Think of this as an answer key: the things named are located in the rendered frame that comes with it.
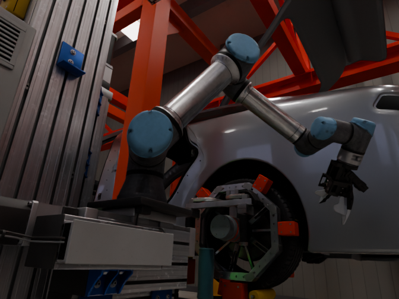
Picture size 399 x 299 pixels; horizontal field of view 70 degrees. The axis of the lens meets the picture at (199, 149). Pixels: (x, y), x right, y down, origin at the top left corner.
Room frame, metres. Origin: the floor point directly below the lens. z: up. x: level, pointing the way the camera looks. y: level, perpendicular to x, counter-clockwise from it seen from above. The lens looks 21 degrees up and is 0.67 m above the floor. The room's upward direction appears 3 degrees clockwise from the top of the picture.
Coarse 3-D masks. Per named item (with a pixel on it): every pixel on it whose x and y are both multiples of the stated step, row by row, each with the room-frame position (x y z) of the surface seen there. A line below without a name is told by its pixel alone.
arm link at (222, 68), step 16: (224, 48) 0.72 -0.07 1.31; (240, 48) 0.70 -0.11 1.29; (256, 48) 0.72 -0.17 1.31; (224, 64) 0.72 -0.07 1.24; (240, 64) 0.72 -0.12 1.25; (208, 80) 0.71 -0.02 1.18; (224, 80) 0.73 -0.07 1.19; (240, 80) 0.83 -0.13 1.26; (176, 96) 0.71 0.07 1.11; (192, 96) 0.70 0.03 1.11; (208, 96) 0.73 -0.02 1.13; (144, 112) 0.65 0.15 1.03; (160, 112) 0.66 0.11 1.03; (176, 112) 0.69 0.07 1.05; (192, 112) 0.72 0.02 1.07; (128, 128) 0.66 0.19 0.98; (144, 128) 0.66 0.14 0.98; (160, 128) 0.66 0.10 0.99; (176, 128) 0.70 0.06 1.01; (128, 144) 0.70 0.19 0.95; (144, 144) 0.66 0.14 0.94; (160, 144) 0.67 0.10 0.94; (144, 160) 0.74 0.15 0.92; (160, 160) 0.77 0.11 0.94
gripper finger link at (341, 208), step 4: (340, 196) 0.96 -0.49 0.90; (340, 200) 0.95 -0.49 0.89; (344, 200) 0.96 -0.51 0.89; (340, 204) 0.95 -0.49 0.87; (344, 204) 0.96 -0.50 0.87; (336, 208) 0.95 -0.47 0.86; (340, 208) 0.96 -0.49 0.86; (344, 208) 0.96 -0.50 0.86; (340, 212) 0.96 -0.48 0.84; (344, 212) 0.96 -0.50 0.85; (348, 212) 0.96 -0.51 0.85; (344, 216) 0.97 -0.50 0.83; (348, 216) 0.96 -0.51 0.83; (344, 220) 0.97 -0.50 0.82
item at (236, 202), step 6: (186, 204) 1.66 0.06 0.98; (192, 204) 1.64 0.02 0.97; (198, 204) 1.61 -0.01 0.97; (204, 204) 1.59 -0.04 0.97; (210, 204) 1.57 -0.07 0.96; (216, 204) 1.54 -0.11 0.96; (222, 204) 1.52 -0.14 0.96; (228, 204) 1.50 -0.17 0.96; (234, 204) 1.48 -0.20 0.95; (252, 204) 1.44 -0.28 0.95
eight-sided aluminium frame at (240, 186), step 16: (224, 192) 1.78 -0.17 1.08; (256, 192) 1.61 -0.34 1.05; (208, 208) 1.85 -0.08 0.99; (272, 208) 1.56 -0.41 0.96; (272, 224) 1.56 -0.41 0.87; (272, 240) 1.56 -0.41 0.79; (272, 256) 1.57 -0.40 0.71; (224, 272) 1.73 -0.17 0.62; (240, 272) 1.72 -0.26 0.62; (256, 272) 1.62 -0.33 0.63
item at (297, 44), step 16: (128, 0) 2.02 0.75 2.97; (256, 0) 2.17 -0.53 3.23; (272, 0) 2.28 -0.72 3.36; (272, 16) 2.37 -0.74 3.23; (288, 32) 2.72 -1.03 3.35; (272, 48) 3.94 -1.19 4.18; (288, 48) 2.85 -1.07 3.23; (256, 64) 4.11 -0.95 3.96; (288, 64) 3.16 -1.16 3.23; (304, 64) 3.28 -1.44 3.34; (352, 64) 3.07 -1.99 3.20; (368, 64) 2.97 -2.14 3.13; (384, 64) 2.78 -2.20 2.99; (288, 80) 3.49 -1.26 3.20; (304, 80) 3.44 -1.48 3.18; (352, 80) 3.11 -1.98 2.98; (368, 80) 3.10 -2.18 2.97; (112, 96) 4.26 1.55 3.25; (272, 96) 3.60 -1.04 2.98
